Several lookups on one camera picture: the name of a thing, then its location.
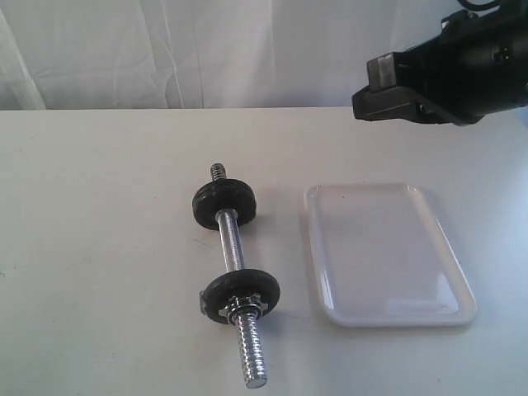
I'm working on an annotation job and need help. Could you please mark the chrome spinlock collar nut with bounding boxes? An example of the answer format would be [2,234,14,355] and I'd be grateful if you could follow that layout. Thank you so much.
[218,293,269,325]

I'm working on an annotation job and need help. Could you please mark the black weight plate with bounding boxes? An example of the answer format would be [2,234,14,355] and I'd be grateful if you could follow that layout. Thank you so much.
[192,193,257,231]
[195,178,254,196]
[199,269,281,324]

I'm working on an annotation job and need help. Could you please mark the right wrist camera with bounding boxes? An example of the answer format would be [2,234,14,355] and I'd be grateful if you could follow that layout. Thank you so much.
[366,52,409,92]

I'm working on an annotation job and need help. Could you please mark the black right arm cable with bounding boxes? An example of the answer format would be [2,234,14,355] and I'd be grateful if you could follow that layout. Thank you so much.
[457,0,504,13]

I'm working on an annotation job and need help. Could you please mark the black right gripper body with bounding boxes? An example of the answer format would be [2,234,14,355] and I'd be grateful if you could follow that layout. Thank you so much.
[351,49,496,126]

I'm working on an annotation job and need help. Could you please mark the white backdrop curtain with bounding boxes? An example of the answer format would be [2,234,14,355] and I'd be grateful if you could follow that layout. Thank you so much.
[1,1,460,110]

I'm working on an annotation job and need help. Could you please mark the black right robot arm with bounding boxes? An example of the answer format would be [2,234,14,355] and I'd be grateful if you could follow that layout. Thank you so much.
[351,1,527,126]

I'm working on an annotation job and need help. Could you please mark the chrome dumbbell bar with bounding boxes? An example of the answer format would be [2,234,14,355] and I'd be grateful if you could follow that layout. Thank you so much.
[210,163,267,389]

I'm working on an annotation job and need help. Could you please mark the white rectangular tray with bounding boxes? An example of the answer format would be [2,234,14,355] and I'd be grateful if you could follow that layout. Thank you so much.
[304,183,478,328]

